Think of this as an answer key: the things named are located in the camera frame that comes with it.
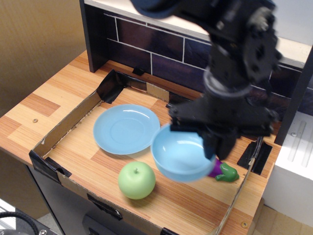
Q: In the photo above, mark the light blue bowl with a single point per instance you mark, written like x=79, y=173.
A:
x=180, y=156

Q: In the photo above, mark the light blue plate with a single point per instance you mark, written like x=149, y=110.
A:
x=125, y=129

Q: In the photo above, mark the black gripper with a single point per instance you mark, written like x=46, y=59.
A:
x=226, y=110

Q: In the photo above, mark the cardboard fence with black tape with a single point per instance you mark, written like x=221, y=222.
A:
x=79, y=179

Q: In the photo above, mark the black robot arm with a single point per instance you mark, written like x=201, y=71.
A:
x=243, y=54

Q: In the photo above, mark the white ribbed side unit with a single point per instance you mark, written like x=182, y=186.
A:
x=290, y=186

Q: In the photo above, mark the green toy apple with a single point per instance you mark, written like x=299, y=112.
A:
x=136, y=180

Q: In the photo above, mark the purple toy eggplant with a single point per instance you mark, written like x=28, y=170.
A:
x=223, y=172

